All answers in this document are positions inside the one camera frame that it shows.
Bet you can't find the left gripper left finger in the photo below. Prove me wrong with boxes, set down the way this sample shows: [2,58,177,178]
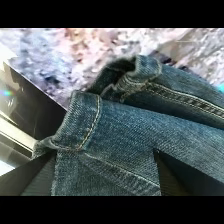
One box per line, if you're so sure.
[0,153,56,197]

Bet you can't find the blue jeans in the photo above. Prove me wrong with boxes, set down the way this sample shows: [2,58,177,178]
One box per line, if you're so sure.
[31,54,224,197]

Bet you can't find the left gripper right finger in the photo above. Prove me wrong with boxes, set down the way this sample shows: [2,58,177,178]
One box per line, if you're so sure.
[153,149,224,197]

